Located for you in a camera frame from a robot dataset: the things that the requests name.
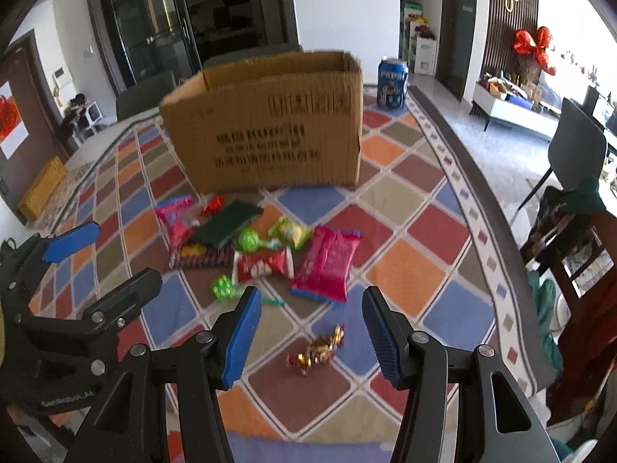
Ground red white snack packet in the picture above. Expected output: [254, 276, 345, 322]
[233, 247, 295, 284]

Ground blue soda can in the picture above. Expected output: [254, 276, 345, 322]
[377, 57, 410, 109]

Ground brown wooden chair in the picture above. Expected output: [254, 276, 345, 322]
[521, 188, 617, 425]

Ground small white shelf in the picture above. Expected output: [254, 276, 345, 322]
[58, 93, 104, 143]

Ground grey dining chair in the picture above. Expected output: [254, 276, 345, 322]
[116, 71, 177, 121]
[202, 43, 304, 69]

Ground green wrapped candy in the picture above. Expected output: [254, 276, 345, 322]
[212, 275, 244, 304]
[238, 229, 280, 253]

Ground yellow green snack packet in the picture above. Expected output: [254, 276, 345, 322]
[268, 216, 313, 250]

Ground black framed glass door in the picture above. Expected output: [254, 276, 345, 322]
[84, 0, 300, 92]

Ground white storage drawers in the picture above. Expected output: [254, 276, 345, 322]
[409, 2, 439, 76]

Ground yellow box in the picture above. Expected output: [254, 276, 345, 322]
[18, 155, 68, 218]

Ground brown wooden door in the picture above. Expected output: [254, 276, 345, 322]
[0, 29, 73, 225]

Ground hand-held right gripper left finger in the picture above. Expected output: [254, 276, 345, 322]
[65, 286, 263, 463]

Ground white low cabinet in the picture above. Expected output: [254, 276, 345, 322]
[471, 79, 562, 142]

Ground colourful checked tablecloth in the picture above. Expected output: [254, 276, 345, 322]
[19, 84, 562, 463]

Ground large pink snack packet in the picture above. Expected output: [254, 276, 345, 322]
[289, 225, 364, 304]

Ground dark green snack packet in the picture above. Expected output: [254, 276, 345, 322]
[194, 200, 264, 254]

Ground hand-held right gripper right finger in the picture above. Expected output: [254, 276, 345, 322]
[362, 286, 562, 463]

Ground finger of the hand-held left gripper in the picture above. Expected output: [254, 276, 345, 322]
[82, 269, 163, 336]
[10, 222, 101, 295]

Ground brown cardboard box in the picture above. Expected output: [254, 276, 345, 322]
[159, 49, 363, 193]

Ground dark grey chair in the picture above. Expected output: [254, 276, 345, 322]
[518, 98, 608, 213]

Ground dark interior door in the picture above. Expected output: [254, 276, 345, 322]
[434, 0, 492, 102]

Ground small pink snack packet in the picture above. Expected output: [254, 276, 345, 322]
[154, 196, 194, 253]

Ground red bow balloon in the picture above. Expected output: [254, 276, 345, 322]
[513, 26, 557, 75]

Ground dark striped snack packet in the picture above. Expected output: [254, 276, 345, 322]
[169, 243, 235, 270]

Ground red white door poster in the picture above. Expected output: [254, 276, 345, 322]
[0, 82, 27, 159]

